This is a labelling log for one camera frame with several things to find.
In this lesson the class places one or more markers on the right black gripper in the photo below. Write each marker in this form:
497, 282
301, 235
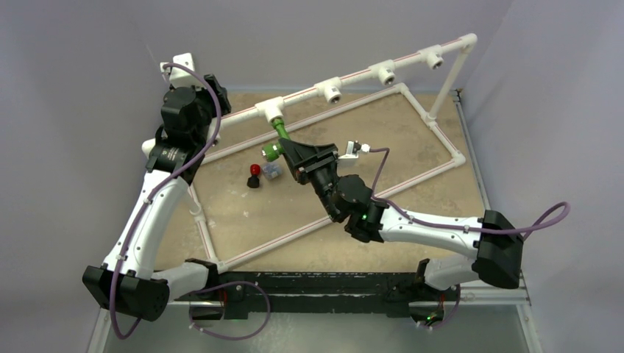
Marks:
307, 159

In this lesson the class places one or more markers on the green water faucet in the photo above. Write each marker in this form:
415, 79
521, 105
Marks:
272, 151

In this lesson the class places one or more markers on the white pvc pipe frame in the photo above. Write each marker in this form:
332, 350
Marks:
405, 104

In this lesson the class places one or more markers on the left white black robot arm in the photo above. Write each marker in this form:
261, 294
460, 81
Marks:
190, 119

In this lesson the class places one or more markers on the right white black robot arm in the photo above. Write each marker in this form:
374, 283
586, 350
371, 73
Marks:
488, 248

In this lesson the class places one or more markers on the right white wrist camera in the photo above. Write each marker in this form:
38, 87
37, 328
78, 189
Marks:
353, 149

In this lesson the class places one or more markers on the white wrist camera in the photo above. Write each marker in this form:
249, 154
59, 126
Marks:
182, 74
353, 149

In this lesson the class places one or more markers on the black faucet with red handle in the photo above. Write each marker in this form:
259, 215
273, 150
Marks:
253, 181

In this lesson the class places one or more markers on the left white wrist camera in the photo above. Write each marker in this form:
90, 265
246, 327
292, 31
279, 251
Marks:
182, 74

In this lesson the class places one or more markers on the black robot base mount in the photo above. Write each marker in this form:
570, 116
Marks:
395, 295

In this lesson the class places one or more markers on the aluminium table frame rail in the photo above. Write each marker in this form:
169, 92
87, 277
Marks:
487, 292

